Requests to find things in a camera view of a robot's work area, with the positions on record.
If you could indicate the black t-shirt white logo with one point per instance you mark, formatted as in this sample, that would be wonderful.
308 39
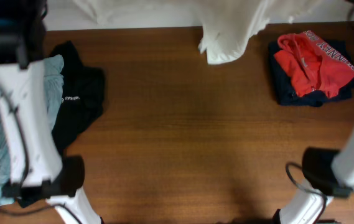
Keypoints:
81 104

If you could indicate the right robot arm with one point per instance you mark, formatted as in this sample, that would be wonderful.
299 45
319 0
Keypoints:
323 175

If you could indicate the red folded shirt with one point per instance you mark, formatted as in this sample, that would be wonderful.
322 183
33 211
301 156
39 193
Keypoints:
313 64

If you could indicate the light blue-grey shirt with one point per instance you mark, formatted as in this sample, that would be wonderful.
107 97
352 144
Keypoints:
53 87

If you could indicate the navy folded garment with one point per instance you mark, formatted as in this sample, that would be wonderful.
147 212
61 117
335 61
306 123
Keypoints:
285 93

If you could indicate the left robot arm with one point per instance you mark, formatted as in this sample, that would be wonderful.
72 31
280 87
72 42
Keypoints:
37 170

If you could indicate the white t-shirt black print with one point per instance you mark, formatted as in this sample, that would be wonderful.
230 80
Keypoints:
227 24

